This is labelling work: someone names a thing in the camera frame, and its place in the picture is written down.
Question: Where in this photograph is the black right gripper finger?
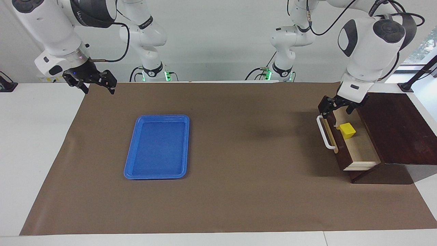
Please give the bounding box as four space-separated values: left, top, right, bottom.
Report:
63 73 89 95
98 70 118 95

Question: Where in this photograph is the yellow cube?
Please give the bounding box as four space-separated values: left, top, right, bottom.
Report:
339 123 356 140

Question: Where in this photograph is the wooden drawer with white handle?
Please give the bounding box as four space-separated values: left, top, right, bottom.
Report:
316 96 383 172

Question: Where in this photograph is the dark wooden cabinet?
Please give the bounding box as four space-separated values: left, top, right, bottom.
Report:
350 92 437 185

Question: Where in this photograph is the black clamp stand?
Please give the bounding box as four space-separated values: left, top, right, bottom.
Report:
397 55 437 93

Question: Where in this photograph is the blue plastic tray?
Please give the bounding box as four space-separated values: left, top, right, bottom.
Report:
124 114 190 180

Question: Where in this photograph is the window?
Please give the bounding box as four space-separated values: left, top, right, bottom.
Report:
403 27 437 66

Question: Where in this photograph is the brown paper table mat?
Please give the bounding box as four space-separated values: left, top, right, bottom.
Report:
19 81 437 236

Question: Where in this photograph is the black right arm base cable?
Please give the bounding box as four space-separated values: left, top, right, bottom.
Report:
129 66 144 83

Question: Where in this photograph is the black arm base cable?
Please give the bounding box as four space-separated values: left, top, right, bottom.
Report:
129 66 144 83
244 51 278 81

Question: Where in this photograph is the small black mount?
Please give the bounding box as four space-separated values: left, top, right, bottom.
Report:
0 71 18 93

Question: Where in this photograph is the black left arm base cable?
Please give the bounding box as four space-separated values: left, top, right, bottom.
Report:
244 51 278 81

